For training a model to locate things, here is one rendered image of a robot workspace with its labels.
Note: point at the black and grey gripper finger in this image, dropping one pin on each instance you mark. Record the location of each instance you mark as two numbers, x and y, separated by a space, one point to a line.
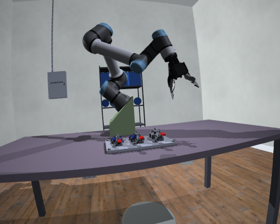
171 84
191 79

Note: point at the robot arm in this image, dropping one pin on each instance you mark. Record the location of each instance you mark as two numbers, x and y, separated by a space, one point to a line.
98 40

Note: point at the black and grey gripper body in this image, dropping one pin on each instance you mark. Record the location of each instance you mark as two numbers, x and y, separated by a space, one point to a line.
177 68

